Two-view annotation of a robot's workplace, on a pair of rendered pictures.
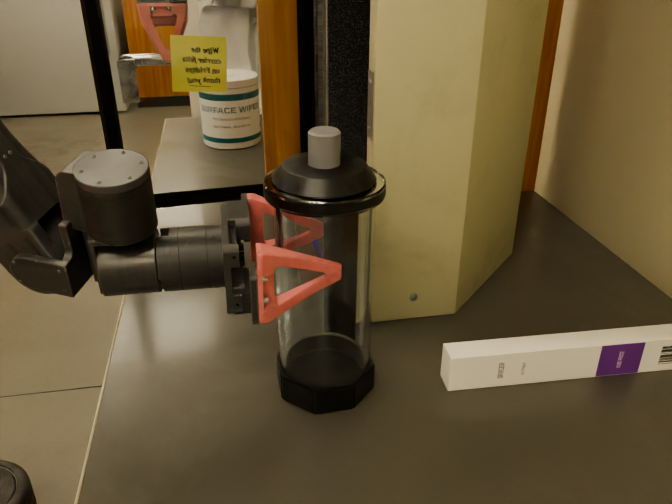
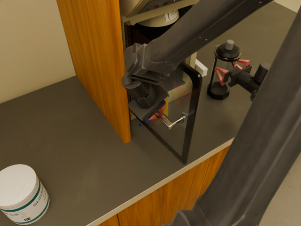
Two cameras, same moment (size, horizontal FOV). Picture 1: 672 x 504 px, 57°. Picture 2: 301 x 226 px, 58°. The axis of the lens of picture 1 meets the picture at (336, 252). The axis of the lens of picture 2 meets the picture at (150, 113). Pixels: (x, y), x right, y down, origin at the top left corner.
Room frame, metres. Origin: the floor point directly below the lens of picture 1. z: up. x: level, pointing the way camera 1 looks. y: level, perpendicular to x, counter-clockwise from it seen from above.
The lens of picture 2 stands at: (1.14, 0.73, 1.80)
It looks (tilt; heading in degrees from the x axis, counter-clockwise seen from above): 48 degrees down; 248
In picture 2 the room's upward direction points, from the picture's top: straight up
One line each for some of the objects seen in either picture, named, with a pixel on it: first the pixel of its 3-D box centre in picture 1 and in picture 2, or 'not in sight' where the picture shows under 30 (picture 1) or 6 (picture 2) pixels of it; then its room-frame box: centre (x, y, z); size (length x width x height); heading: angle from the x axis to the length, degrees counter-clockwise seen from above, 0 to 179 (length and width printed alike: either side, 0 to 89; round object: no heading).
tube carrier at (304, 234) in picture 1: (324, 283); (222, 71); (0.51, 0.01, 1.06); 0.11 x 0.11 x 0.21
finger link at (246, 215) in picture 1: (277, 236); (225, 72); (0.54, 0.06, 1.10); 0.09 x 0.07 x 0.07; 101
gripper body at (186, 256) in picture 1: (202, 256); (244, 79); (0.49, 0.12, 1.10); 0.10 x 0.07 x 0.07; 11
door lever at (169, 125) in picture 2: not in sight; (166, 116); (0.90, 0.26, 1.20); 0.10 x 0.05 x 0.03; 105
